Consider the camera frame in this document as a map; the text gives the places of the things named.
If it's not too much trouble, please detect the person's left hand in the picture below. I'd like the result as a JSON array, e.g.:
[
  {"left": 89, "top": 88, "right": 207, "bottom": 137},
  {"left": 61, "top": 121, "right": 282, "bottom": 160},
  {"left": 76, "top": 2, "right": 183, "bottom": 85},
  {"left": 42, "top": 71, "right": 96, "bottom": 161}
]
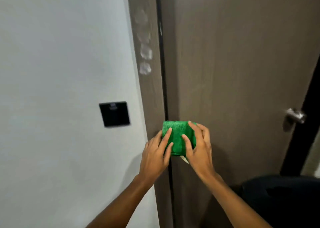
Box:
[{"left": 136, "top": 128, "right": 174, "bottom": 186}]

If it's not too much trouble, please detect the person's right hand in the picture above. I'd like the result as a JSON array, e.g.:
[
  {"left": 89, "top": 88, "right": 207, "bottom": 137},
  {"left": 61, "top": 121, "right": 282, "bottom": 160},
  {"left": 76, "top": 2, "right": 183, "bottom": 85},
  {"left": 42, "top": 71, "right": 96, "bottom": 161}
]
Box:
[{"left": 181, "top": 121, "right": 216, "bottom": 180}]

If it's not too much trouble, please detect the green microfiber cloth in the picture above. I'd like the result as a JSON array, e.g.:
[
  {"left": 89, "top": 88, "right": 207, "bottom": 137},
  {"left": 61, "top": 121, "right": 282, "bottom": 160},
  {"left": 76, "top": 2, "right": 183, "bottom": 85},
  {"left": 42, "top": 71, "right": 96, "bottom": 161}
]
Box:
[{"left": 162, "top": 120, "right": 197, "bottom": 164}]

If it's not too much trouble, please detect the person's right forearm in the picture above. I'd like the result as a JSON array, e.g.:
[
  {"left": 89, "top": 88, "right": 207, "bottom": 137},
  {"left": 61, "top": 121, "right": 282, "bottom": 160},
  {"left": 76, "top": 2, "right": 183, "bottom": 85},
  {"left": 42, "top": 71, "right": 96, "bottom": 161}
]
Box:
[{"left": 200, "top": 171, "right": 273, "bottom": 228}]

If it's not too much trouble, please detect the person's left forearm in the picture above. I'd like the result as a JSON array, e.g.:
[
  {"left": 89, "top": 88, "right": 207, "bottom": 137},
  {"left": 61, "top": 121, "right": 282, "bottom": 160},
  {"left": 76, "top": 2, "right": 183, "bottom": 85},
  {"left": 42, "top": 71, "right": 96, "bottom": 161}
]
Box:
[{"left": 86, "top": 175, "right": 153, "bottom": 228}]

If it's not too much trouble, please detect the brown wooden door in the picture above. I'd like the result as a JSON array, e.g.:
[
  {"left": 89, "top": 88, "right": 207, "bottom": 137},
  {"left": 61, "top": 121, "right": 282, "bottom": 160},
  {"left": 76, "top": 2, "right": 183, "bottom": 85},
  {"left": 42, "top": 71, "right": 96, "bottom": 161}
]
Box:
[{"left": 159, "top": 0, "right": 320, "bottom": 228}]

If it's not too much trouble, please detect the black round bin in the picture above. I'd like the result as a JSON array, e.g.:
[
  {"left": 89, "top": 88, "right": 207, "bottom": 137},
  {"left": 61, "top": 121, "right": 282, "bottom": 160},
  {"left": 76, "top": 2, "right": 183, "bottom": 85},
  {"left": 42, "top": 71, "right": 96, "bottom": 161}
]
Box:
[{"left": 241, "top": 175, "right": 320, "bottom": 228}]

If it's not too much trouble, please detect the brown wooden door frame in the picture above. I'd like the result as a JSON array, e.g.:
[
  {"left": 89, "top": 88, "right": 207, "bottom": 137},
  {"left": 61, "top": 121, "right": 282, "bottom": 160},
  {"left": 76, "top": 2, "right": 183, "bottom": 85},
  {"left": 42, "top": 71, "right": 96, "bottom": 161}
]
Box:
[{"left": 126, "top": 0, "right": 175, "bottom": 228}]

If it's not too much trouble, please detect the black wall switch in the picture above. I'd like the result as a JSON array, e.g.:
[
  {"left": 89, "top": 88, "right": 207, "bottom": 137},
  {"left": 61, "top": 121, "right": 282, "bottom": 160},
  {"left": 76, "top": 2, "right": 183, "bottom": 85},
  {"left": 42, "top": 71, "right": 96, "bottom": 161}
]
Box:
[{"left": 99, "top": 101, "right": 131, "bottom": 128}]

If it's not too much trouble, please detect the silver door handle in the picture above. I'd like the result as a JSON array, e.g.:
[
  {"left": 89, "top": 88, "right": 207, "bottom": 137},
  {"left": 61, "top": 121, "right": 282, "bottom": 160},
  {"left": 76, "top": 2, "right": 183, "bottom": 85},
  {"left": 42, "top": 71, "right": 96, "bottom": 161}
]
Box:
[{"left": 283, "top": 108, "right": 307, "bottom": 133}]

